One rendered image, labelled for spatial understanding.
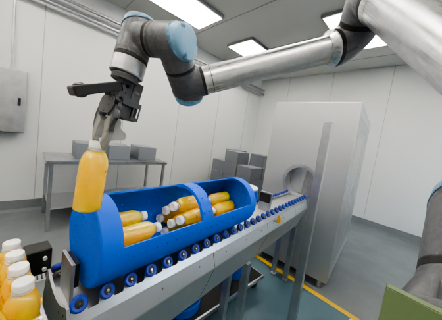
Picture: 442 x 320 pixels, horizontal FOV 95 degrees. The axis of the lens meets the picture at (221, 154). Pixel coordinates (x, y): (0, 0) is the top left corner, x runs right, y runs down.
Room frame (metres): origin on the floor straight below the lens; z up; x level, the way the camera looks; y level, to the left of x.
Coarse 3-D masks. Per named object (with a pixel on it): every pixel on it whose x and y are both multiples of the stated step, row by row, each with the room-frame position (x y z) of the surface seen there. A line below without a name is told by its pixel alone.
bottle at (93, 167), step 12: (84, 156) 0.51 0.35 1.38; (96, 156) 0.52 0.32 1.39; (84, 168) 0.51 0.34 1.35; (96, 168) 0.51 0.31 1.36; (84, 180) 0.51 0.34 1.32; (96, 180) 0.52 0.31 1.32; (84, 192) 0.50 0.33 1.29; (96, 192) 0.52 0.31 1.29; (72, 204) 0.51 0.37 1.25; (84, 204) 0.50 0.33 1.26; (96, 204) 0.52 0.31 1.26
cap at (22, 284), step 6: (24, 276) 0.45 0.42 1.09; (30, 276) 0.45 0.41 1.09; (12, 282) 0.43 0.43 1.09; (18, 282) 0.43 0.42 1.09; (24, 282) 0.43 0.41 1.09; (30, 282) 0.44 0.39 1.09; (12, 288) 0.42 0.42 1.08; (18, 288) 0.42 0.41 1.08; (24, 288) 0.43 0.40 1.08; (30, 288) 0.44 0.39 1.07
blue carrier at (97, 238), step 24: (120, 192) 0.75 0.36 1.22; (144, 192) 0.87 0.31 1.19; (168, 192) 1.00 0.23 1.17; (192, 192) 0.90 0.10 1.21; (216, 192) 1.34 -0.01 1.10; (240, 192) 1.27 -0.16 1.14; (72, 216) 0.68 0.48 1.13; (96, 216) 0.56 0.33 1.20; (216, 216) 0.92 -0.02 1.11; (240, 216) 1.08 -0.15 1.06; (72, 240) 0.67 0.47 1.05; (96, 240) 0.55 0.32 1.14; (120, 240) 0.57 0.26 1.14; (144, 240) 0.63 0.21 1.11; (168, 240) 0.70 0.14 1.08; (192, 240) 0.82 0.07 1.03; (96, 264) 0.54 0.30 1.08; (120, 264) 0.57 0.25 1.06; (144, 264) 0.66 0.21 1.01
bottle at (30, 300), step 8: (32, 288) 0.44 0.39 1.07; (8, 296) 0.42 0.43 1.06; (16, 296) 0.42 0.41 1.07; (24, 296) 0.43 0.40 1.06; (32, 296) 0.44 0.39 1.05; (40, 296) 0.46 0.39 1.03; (8, 304) 0.41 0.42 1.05; (16, 304) 0.41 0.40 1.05; (24, 304) 0.42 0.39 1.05; (32, 304) 0.43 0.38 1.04; (40, 304) 0.45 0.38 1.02; (8, 312) 0.41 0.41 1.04; (16, 312) 0.41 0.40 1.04; (24, 312) 0.42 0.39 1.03; (32, 312) 0.43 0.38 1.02
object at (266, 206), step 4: (260, 192) 1.64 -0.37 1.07; (264, 192) 1.64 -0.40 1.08; (268, 192) 1.63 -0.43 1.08; (260, 196) 1.64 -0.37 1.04; (264, 196) 1.62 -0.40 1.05; (268, 196) 1.60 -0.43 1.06; (260, 200) 1.64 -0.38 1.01; (264, 200) 1.61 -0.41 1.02; (268, 200) 1.59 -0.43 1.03; (260, 204) 1.65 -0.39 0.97; (264, 204) 1.63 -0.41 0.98; (268, 204) 1.61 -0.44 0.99; (260, 208) 1.65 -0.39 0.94; (264, 208) 1.62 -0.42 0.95; (268, 208) 1.60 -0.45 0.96
